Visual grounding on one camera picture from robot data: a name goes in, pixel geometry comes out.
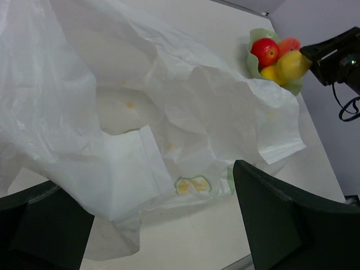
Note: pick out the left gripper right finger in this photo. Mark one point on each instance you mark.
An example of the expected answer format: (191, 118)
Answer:
(289, 228)

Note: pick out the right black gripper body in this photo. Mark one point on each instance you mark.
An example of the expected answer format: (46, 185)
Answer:
(347, 68)

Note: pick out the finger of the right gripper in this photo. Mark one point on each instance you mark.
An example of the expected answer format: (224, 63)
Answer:
(322, 53)

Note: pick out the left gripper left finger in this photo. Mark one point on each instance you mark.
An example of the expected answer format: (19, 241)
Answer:
(43, 227)

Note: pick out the pale yellow fake pear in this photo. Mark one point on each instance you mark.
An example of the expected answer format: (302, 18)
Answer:
(292, 65)

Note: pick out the orange fake peach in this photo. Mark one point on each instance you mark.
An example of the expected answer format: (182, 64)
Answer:
(288, 44)

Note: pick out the red fake apple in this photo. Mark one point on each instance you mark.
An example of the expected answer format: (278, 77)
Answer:
(266, 51)

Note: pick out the yellow fake mango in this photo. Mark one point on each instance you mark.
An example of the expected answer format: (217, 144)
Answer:
(270, 73)

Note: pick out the white plastic bag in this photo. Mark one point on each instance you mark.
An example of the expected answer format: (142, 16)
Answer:
(128, 114)

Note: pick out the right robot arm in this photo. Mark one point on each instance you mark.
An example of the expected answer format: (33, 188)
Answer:
(336, 60)

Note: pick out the green wavy glass bowl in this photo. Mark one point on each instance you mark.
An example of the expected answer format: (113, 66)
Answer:
(252, 62)

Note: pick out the aluminium front rail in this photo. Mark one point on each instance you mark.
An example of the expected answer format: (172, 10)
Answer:
(246, 263)

